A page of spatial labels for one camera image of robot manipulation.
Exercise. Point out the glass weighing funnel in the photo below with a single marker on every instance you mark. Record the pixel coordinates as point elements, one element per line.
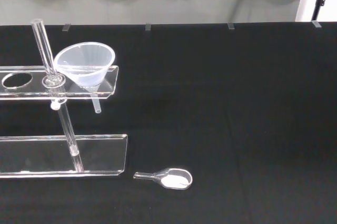
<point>173,179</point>

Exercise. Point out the clear acrylic funnel stand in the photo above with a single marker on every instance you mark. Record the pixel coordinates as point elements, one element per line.
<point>65,155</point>

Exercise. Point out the black bench cloth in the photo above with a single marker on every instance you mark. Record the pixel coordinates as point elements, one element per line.
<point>223,118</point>

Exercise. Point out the clear tape strip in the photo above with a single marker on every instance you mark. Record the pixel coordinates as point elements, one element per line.
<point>65,27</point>
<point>148,26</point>
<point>231,26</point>

